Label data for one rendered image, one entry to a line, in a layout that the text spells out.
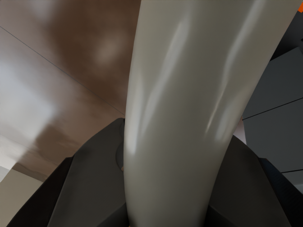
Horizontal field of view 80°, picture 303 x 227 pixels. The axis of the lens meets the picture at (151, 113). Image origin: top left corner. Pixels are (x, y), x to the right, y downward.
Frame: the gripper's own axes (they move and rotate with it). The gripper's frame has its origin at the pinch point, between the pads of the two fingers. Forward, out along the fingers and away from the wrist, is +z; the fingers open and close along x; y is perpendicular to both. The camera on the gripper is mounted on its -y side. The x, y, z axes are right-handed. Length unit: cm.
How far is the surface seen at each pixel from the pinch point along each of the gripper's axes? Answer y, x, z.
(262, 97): 38, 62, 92
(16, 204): 405, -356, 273
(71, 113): 97, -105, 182
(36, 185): 397, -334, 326
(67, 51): 19, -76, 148
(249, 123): 50, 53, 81
